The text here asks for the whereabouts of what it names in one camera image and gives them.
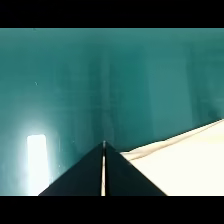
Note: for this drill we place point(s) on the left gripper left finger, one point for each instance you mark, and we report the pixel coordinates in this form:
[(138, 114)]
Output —
[(83, 176)]

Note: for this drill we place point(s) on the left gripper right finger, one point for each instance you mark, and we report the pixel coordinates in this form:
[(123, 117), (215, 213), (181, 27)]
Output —
[(128, 176)]

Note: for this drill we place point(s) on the cream shirt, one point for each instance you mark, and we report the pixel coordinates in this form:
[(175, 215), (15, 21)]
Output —
[(186, 160)]

